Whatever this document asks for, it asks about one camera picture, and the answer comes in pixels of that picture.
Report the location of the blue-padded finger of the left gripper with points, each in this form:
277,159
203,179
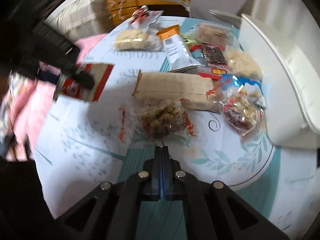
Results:
47,76

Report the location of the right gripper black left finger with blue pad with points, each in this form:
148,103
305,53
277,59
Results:
111,211

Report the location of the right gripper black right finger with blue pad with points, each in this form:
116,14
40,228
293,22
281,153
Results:
213,210

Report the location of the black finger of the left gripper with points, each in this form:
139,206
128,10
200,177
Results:
78,75

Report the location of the red white cookie packet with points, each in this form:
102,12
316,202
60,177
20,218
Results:
69,88

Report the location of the clear bag brown nut snacks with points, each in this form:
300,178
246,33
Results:
155,119

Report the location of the red packet dark dried fruit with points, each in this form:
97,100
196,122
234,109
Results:
212,61

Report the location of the clear bag pale puffed snack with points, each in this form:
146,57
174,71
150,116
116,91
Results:
240,63

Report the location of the pink bed cover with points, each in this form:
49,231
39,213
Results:
24,106

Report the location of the beige covered cabinet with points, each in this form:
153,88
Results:
77,19

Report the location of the clear bag beige rice cake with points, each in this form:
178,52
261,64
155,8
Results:
136,39

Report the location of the wooden desk with drawers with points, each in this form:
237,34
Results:
121,10

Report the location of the white red noodle snack bag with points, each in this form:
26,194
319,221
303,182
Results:
144,18

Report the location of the white packet orange top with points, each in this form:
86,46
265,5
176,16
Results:
177,52

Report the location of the clear bag red snack mix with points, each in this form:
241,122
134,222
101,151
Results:
240,100

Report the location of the clear bag round crackers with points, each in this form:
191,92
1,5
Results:
213,34

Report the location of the white plastic storage bin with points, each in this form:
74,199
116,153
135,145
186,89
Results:
290,85

